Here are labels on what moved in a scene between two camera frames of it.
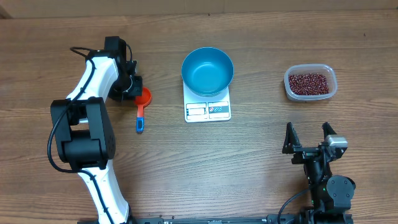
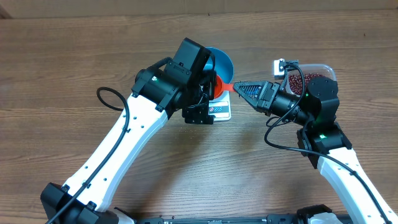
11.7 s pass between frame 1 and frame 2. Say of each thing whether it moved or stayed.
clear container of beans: stayed
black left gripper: moved
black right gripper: moved
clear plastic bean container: stayed
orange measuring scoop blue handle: moved
